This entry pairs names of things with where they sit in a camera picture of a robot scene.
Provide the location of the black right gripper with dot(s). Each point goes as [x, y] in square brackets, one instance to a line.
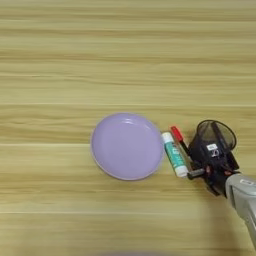
[216, 175]

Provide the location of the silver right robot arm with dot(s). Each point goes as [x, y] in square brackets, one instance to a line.
[245, 200]

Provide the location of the black mesh pen cup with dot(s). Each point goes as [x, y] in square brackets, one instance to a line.
[220, 133]

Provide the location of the white and teal glue stick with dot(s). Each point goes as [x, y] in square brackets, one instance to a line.
[174, 153]

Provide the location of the red marker pen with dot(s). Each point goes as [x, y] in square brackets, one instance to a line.
[177, 134]

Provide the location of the purple round plate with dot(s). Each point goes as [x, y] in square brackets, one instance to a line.
[126, 146]

